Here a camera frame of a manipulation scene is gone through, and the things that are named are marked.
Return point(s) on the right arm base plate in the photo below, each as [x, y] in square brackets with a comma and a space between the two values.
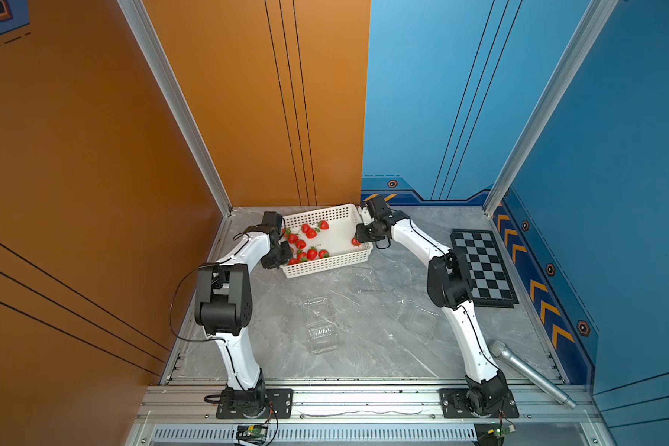
[457, 403]

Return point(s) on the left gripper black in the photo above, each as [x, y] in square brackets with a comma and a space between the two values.
[288, 254]

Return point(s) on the clear plastic clamshell container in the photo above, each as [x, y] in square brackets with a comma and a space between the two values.
[322, 331]
[419, 320]

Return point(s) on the black white chessboard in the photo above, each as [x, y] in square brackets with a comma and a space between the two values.
[491, 286]

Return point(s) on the green circuit board left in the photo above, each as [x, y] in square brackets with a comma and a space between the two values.
[251, 434]

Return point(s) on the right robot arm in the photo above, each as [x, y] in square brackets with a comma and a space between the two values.
[448, 288]

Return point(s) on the green circuit board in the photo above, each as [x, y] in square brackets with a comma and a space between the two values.
[490, 435]
[251, 434]

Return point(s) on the green circuit board right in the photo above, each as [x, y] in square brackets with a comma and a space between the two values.
[490, 435]

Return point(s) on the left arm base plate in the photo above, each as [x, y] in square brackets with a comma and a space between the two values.
[258, 404]

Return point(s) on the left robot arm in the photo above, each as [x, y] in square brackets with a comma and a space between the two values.
[224, 307]

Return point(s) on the white perforated plastic basket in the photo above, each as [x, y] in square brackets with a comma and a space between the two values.
[334, 245]

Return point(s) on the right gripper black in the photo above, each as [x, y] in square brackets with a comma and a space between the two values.
[360, 234]

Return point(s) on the silver microphone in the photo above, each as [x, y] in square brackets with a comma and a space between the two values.
[500, 351]

